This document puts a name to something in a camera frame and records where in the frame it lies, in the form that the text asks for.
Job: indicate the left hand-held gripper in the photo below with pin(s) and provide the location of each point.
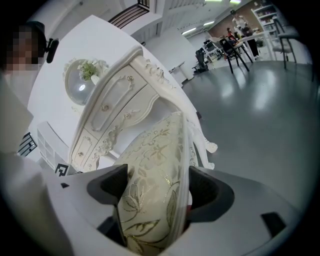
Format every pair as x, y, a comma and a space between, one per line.
61, 170

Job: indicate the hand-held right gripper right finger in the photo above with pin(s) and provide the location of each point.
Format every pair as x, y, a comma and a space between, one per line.
210, 197

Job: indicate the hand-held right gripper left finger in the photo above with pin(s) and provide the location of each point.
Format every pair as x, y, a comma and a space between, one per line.
107, 187

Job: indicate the cream upholstered stool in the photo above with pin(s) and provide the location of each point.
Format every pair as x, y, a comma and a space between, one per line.
155, 162

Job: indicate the cream ornate dressing table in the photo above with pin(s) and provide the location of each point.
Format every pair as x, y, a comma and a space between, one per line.
117, 100

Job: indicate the oval vanity mirror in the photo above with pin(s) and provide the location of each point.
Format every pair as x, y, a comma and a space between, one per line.
77, 87

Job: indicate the marker cube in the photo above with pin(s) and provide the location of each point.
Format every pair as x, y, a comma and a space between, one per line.
50, 145

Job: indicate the person's grey shirt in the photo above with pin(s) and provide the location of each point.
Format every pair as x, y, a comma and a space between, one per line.
12, 120

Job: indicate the white flower vase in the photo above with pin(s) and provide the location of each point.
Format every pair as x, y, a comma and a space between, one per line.
88, 70

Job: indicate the black office chair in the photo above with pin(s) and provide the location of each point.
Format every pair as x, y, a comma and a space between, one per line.
201, 60

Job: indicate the grey chair black legs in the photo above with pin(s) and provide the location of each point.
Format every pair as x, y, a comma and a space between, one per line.
235, 47
287, 35

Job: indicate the white long table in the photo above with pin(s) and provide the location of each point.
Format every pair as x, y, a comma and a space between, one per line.
252, 36

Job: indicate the black head-worn camera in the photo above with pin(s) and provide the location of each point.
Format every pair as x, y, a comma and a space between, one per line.
52, 50

